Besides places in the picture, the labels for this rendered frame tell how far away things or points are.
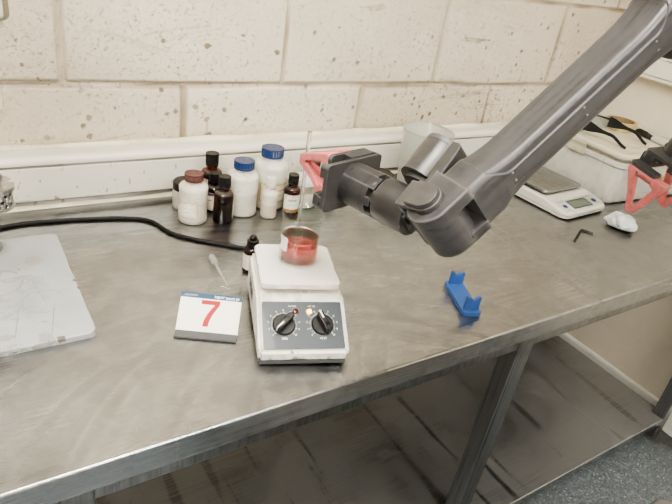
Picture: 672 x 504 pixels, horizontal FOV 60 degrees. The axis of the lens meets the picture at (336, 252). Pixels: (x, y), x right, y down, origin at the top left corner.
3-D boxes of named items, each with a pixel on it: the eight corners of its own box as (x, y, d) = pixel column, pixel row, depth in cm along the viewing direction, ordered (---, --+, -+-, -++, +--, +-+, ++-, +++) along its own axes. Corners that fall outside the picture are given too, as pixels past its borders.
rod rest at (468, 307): (480, 317, 101) (486, 300, 99) (462, 316, 100) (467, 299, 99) (460, 285, 109) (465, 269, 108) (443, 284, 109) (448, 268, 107)
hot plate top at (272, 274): (340, 290, 87) (341, 285, 87) (260, 289, 84) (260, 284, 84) (325, 250, 97) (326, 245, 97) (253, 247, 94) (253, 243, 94)
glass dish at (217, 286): (217, 284, 98) (218, 273, 97) (246, 294, 97) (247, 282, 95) (200, 300, 93) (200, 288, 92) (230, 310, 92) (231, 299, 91)
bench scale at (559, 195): (563, 223, 144) (570, 205, 142) (485, 182, 161) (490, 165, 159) (605, 212, 155) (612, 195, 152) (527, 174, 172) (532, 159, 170)
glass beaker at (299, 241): (312, 275, 89) (319, 226, 84) (271, 266, 89) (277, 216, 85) (321, 254, 95) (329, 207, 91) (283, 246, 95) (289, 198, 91)
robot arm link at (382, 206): (400, 223, 68) (413, 247, 72) (435, 178, 69) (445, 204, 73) (357, 200, 71) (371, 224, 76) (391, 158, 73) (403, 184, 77)
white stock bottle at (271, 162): (244, 200, 128) (248, 143, 121) (270, 194, 132) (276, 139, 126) (264, 213, 123) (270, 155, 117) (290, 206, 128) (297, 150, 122)
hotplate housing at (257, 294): (347, 365, 85) (356, 321, 81) (256, 367, 81) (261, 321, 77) (320, 281, 103) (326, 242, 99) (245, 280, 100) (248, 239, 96)
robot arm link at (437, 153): (425, 209, 62) (459, 257, 67) (487, 130, 64) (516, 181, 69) (357, 188, 71) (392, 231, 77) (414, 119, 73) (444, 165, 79)
